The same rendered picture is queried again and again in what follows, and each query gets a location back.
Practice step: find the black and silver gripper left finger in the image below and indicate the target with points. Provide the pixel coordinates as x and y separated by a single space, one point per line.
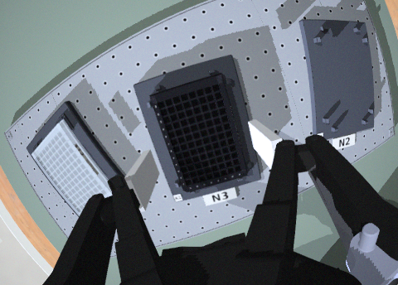
84 260

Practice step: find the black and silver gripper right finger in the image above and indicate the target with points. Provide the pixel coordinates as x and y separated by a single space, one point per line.
367 224

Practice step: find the white well plate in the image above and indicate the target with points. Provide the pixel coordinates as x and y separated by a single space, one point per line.
76 187

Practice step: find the grey perforated breadboard plate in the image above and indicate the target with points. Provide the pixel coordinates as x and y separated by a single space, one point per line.
265 40

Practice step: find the black well plate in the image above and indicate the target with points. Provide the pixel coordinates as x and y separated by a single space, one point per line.
192 147

